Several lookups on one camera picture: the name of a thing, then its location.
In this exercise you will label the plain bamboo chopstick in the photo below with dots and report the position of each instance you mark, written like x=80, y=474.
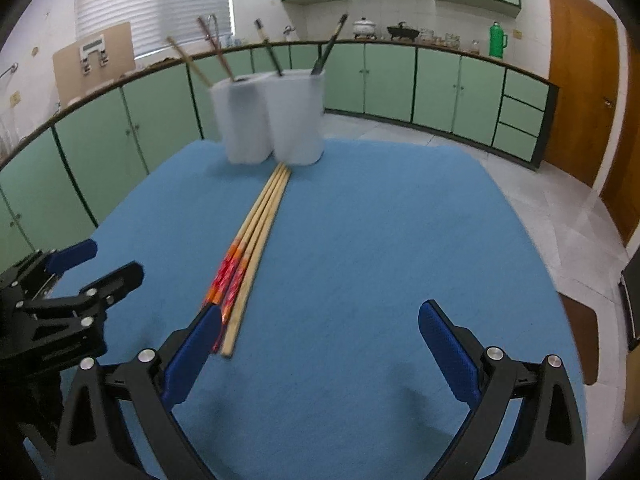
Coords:
x=246, y=270

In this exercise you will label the chrome sink faucet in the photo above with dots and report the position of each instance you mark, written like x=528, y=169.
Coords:
x=212, y=31

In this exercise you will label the green thermos jug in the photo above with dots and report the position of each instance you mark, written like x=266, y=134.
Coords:
x=498, y=41

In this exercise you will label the black wok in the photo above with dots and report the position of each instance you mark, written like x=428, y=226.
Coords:
x=402, y=32

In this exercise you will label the brown wooden stool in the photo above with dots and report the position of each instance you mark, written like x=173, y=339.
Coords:
x=584, y=324

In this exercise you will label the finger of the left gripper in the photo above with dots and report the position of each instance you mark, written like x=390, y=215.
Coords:
x=97, y=296
x=58, y=261

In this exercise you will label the black appliance at right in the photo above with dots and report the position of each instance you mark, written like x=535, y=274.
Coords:
x=629, y=285

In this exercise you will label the white cooking pot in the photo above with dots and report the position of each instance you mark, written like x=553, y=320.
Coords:
x=364, y=29

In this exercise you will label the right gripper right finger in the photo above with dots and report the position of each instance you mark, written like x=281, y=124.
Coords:
x=546, y=441

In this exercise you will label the green lower kitchen cabinets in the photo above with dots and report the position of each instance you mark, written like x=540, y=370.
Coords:
x=64, y=179

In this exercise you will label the wall towel bar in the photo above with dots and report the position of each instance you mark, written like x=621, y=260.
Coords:
x=10, y=70

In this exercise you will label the blue table mat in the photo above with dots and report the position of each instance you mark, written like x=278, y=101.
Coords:
x=330, y=377

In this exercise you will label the brown wooden door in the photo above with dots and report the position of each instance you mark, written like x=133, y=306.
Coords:
x=621, y=190
x=585, y=66

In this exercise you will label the white double utensil holder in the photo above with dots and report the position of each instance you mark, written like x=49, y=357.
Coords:
x=271, y=115

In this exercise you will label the cardboard box with device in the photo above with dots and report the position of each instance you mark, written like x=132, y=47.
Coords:
x=92, y=62

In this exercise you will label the black chopstick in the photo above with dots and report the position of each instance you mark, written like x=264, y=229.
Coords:
x=269, y=48
x=323, y=57

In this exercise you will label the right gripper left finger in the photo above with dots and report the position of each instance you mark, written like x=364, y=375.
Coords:
x=94, y=441

